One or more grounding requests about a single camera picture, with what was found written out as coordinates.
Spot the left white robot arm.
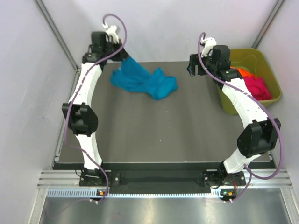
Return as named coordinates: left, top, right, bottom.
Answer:
left=62, top=31, right=128, bottom=187

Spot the corner aluminium post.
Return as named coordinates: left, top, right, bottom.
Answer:
left=33, top=0, right=78, bottom=70
left=252, top=0, right=287, bottom=49

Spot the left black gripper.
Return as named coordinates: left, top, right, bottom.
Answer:
left=102, top=39, right=129, bottom=62

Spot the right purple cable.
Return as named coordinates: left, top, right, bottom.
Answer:
left=198, top=32, right=285, bottom=203

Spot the blue t shirt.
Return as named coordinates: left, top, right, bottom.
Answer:
left=110, top=57, right=178, bottom=100

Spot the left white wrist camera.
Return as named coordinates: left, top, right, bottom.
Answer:
left=102, top=22, right=120, bottom=44

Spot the purple cable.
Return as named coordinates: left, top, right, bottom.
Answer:
left=198, top=32, right=285, bottom=203
left=64, top=14, right=128, bottom=203

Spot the orange t shirt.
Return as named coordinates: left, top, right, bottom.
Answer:
left=230, top=67, right=257, bottom=79

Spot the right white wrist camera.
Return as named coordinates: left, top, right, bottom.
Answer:
left=200, top=37, right=217, bottom=58

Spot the magenta t shirt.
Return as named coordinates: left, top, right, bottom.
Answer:
left=243, top=77, right=272, bottom=101

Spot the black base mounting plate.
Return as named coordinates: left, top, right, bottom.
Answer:
left=79, top=169, right=246, bottom=187

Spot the grey slotted cable duct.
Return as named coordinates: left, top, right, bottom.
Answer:
left=46, top=188, right=234, bottom=199

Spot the left corner aluminium post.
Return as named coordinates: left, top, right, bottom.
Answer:
left=33, top=0, right=78, bottom=70

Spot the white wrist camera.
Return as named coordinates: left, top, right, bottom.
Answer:
left=200, top=37, right=217, bottom=58
left=102, top=22, right=120, bottom=44

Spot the aluminium frame rail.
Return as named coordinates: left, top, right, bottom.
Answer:
left=37, top=169, right=292, bottom=188

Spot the right corner aluminium post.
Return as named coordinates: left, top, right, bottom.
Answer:
left=252, top=0, right=287, bottom=49

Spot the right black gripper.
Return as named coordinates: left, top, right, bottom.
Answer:
left=186, top=50, right=217, bottom=77

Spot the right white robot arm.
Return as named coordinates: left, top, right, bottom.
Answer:
left=187, top=43, right=282, bottom=185

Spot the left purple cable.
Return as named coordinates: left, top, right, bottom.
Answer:
left=64, top=14, right=128, bottom=203

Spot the olive green plastic bin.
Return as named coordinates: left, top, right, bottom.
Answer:
left=230, top=48, right=282, bottom=107

